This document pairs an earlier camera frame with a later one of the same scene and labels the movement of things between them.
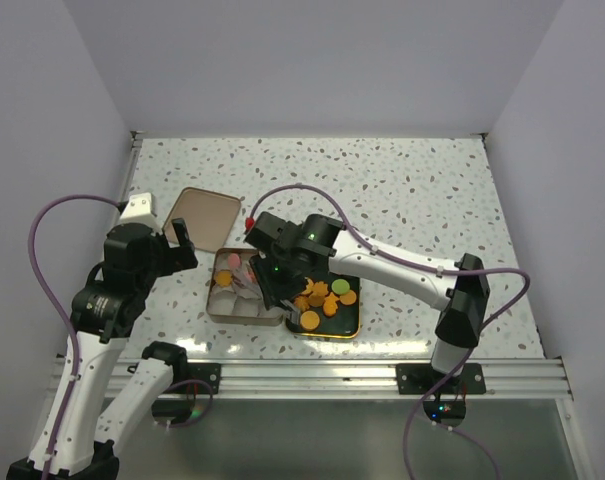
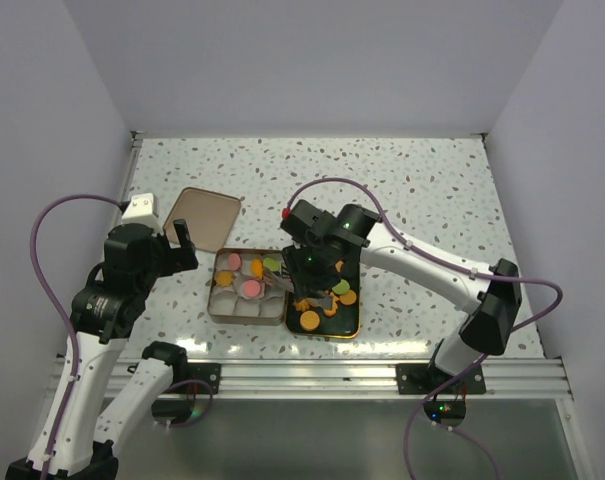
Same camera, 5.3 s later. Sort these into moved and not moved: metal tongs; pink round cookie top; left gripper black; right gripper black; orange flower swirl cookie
Moved: right gripper black; metal tongs
Not moved: left gripper black; pink round cookie top; orange flower swirl cookie
